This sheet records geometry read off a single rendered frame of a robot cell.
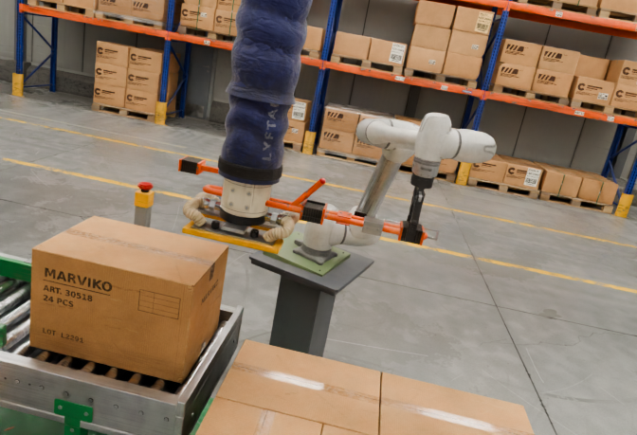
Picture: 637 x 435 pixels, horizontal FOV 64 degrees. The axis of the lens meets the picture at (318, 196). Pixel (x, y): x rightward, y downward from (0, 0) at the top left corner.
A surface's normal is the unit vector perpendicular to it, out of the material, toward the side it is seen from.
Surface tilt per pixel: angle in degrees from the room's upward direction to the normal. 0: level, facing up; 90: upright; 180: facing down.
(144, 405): 90
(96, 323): 90
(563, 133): 90
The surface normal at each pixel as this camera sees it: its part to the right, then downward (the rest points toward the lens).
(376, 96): -0.12, 0.25
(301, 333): -0.44, 0.17
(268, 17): 0.06, 0.00
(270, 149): 0.71, 0.05
